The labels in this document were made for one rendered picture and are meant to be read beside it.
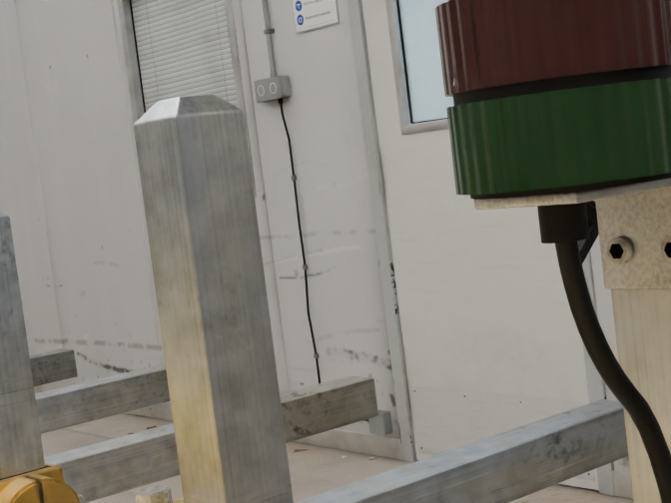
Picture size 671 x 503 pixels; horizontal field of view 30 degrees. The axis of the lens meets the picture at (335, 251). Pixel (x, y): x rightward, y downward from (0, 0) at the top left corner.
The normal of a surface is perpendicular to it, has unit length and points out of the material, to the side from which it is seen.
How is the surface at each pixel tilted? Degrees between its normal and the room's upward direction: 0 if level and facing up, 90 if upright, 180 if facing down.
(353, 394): 90
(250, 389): 90
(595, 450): 90
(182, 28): 90
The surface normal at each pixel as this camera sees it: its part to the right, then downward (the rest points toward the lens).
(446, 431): -0.77, 0.15
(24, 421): 0.62, -0.02
